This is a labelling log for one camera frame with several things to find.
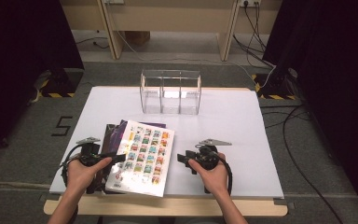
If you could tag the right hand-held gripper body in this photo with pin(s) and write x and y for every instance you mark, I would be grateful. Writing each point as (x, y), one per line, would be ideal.
(208, 155)

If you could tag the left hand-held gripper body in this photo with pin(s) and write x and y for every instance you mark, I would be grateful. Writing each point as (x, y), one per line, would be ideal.
(90, 152)

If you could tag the purple magazine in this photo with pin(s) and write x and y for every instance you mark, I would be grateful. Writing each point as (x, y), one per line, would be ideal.
(119, 137)

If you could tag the white book with picture grid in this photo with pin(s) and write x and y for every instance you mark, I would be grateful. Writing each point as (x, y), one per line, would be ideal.
(146, 174)

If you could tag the clear acrylic book rack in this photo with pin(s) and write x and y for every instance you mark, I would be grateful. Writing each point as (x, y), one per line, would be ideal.
(171, 102)

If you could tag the person's right hand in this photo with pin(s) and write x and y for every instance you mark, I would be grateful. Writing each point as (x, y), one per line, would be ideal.
(216, 180)

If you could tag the person's left hand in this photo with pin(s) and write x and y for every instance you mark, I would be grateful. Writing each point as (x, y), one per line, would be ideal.
(80, 177)

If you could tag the hazard-striped stand base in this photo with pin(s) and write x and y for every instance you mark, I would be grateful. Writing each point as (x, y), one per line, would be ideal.
(62, 84)
(275, 88)

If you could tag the black curtain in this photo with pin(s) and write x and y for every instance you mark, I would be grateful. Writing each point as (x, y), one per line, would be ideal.
(332, 77)
(21, 62)

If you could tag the brown box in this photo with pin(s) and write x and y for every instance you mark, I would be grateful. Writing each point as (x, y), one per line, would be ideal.
(138, 37)

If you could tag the beige desk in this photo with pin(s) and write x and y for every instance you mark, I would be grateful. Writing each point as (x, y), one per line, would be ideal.
(167, 18)

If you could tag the white wall socket with plugs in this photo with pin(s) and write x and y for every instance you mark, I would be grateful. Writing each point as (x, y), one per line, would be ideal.
(250, 3)

